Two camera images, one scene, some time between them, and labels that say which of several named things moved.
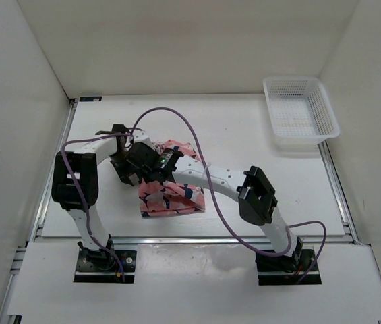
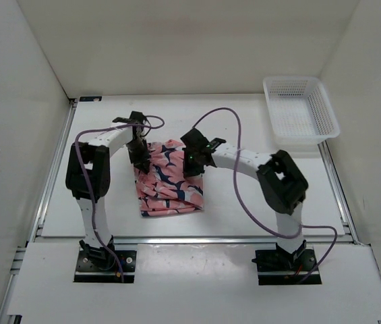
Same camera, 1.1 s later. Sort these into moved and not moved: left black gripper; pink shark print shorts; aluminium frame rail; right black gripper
Moved: right black gripper; left black gripper
Not moved: aluminium frame rail; pink shark print shorts
